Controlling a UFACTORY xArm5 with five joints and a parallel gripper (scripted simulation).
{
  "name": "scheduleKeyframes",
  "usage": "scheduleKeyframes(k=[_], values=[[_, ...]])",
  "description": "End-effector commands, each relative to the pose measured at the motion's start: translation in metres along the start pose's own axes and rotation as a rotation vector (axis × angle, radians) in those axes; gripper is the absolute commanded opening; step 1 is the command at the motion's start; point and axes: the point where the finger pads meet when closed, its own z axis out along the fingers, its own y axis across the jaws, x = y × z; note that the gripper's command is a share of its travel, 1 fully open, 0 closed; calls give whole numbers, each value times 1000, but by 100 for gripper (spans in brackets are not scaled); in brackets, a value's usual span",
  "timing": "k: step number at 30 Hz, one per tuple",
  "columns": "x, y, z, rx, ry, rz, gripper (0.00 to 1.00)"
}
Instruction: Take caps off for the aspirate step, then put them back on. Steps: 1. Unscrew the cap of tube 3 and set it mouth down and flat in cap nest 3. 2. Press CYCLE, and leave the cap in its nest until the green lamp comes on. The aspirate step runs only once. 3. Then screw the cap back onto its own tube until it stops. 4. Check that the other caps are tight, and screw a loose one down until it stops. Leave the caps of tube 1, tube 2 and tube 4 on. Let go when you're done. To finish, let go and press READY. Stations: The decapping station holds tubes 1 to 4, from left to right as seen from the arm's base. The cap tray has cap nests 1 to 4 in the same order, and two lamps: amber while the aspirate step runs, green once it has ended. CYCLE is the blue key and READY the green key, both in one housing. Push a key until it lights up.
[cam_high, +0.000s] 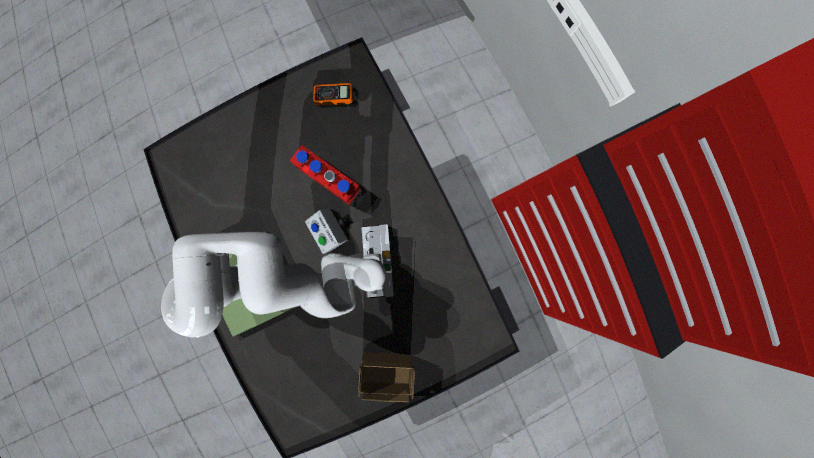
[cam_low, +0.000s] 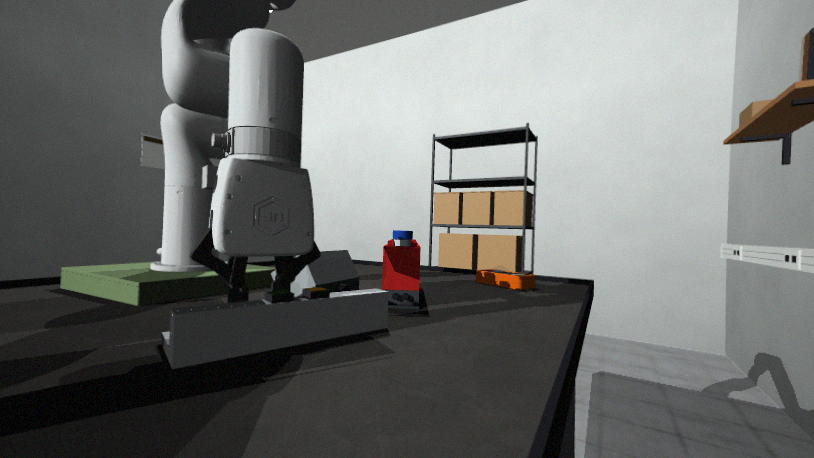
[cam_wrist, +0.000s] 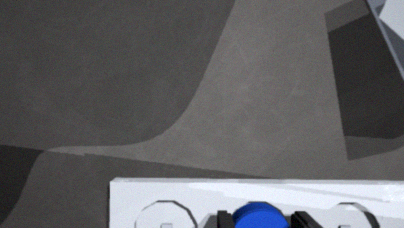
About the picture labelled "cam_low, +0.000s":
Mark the black table edge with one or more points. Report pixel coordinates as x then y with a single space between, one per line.
542 443

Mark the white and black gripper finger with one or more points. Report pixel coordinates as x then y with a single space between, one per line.
291 267
233 275

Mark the orange digital multimeter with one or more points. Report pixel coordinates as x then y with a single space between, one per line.
506 279

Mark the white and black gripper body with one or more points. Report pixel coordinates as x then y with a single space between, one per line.
267 211

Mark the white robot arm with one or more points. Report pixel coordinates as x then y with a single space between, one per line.
261 100

